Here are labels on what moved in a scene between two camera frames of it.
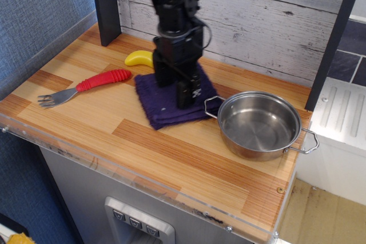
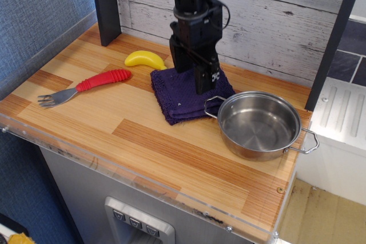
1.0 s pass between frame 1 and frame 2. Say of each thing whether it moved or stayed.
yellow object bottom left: stayed
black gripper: moved
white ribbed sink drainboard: stayed
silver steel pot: stayed
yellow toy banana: stayed
